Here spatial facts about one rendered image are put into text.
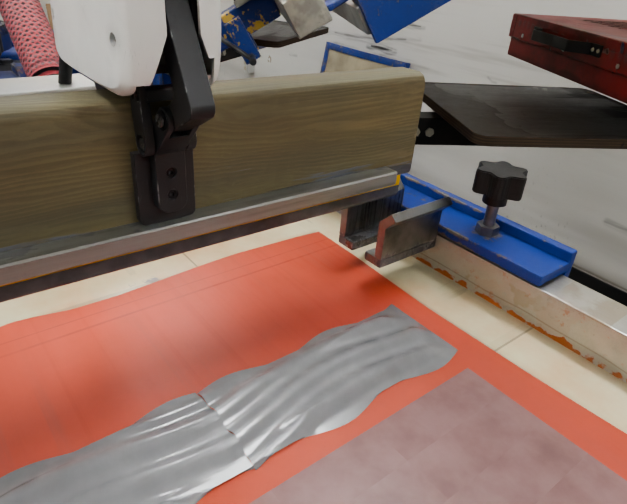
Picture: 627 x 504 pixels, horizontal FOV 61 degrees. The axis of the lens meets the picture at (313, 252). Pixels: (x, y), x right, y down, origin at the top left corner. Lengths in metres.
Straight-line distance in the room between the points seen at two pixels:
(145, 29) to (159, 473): 0.22
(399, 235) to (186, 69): 0.26
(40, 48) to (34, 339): 0.43
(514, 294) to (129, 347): 0.30
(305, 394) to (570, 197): 2.14
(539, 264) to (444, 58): 2.29
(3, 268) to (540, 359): 0.35
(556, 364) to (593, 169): 1.96
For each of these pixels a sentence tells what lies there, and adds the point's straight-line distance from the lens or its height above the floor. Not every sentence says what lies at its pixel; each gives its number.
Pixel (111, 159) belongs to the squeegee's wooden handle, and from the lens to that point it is 0.28.
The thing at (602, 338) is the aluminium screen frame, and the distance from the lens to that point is 0.44.
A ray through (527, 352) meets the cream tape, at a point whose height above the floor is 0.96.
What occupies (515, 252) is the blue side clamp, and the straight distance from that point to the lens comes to 0.47.
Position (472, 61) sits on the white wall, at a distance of 2.61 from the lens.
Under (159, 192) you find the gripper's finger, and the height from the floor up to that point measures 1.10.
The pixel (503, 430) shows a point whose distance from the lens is 0.37.
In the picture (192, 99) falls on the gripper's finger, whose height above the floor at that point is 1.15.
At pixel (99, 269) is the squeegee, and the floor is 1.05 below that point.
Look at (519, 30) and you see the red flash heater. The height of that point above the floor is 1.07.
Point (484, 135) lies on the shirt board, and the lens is 0.97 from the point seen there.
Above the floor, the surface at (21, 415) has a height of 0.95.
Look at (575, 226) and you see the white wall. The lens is 2.45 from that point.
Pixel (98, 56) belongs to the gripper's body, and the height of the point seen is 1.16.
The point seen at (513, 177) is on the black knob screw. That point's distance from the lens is 0.46.
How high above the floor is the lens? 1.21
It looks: 30 degrees down
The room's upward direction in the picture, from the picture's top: 4 degrees clockwise
